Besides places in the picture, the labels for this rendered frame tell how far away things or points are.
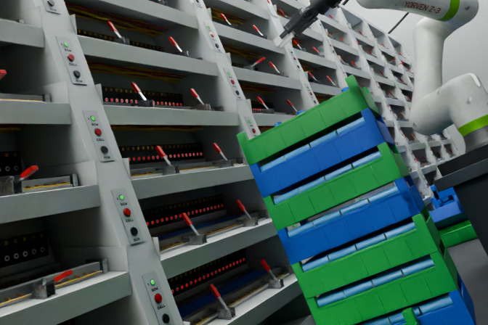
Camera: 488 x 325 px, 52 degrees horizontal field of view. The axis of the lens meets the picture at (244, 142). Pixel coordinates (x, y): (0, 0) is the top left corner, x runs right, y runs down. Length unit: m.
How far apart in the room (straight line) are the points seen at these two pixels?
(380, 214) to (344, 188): 0.09
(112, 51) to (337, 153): 0.63
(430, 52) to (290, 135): 1.02
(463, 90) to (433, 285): 0.82
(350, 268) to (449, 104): 0.83
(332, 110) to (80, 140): 0.54
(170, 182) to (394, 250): 0.55
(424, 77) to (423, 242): 0.98
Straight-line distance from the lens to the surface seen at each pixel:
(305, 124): 1.12
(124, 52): 1.39
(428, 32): 2.10
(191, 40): 1.81
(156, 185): 1.21
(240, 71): 1.86
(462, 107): 1.75
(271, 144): 1.14
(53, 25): 1.25
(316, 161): 1.11
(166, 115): 1.37
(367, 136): 1.09
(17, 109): 1.06
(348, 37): 3.79
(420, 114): 1.85
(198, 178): 1.35
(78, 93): 1.17
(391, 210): 1.08
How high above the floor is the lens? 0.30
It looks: 11 degrees up
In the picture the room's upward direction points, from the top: 23 degrees counter-clockwise
